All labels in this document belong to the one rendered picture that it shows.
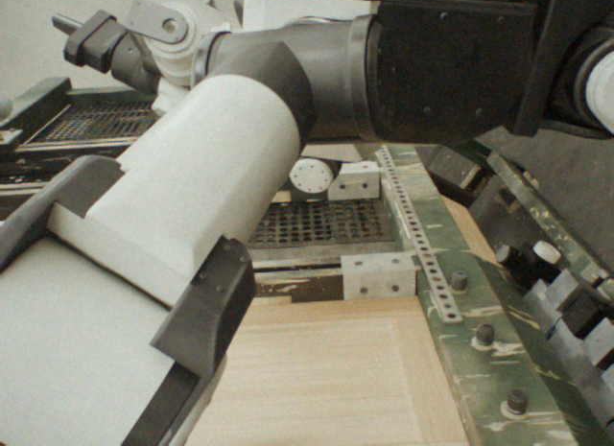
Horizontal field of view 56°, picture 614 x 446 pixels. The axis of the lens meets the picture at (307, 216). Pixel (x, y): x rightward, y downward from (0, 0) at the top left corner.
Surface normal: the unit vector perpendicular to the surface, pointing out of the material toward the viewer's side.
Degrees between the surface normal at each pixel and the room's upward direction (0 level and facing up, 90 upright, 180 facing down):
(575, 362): 0
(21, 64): 90
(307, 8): 83
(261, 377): 58
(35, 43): 90
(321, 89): 69
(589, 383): 0
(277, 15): 83
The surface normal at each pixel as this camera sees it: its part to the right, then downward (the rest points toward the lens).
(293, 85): 0.74, -0.39
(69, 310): 0.43, -0.48
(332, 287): 0.04, 0.46
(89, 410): 0.02, 0.16
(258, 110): 0.56, -0.56
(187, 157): 0.31, -0.71
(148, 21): 0.08, -0.04
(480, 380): -0.05, -0.89
